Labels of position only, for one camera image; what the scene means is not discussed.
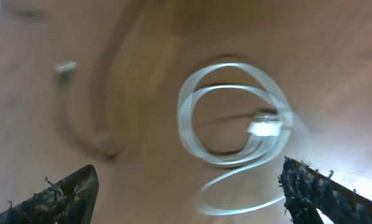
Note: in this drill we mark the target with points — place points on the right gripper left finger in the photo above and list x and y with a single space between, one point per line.
69 201

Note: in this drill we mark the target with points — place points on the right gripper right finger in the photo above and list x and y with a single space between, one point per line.
309 193

